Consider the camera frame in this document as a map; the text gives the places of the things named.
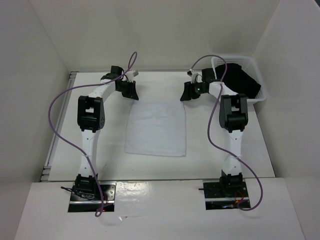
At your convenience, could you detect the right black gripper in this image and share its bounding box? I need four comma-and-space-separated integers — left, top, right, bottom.
180, 80, 207, 101

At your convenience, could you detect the white plastic basket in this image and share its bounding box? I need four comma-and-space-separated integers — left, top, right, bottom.
209, 55, 267, 106

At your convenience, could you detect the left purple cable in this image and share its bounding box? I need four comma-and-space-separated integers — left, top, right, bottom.
47, 51, 138, 217

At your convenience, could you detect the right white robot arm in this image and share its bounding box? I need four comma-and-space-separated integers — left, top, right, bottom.
180, 69, 249, 198

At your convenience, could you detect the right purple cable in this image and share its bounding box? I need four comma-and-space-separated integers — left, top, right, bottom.
191, 55, 265, 212

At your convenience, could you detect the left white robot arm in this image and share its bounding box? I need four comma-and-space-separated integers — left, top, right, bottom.
72, 66, 139, 200

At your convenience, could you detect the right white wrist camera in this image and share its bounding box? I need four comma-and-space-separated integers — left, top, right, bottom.
187, 69, 199, 84

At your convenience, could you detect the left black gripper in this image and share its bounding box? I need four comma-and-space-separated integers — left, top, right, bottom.
116, 79, 139, 101

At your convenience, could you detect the black skirt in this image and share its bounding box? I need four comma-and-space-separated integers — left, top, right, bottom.
223, 63, 261, 99

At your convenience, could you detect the white skirt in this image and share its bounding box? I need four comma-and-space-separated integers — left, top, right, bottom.
124, 98, 187, 157

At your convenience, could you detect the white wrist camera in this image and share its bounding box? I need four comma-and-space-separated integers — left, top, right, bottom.
187, 69, 199, 84
125, 70, 139, 82

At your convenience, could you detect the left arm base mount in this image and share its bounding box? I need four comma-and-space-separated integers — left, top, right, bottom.
60, 182, 117, 213

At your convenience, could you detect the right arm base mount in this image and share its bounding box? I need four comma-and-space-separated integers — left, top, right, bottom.
198, 173, 251, 210

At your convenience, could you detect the purple cable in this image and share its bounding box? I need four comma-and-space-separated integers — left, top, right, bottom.
47, 51, 138, 217
191, 55, 265, 212

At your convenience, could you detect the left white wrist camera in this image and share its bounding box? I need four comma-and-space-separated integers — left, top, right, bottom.
125, 70, 139, 82

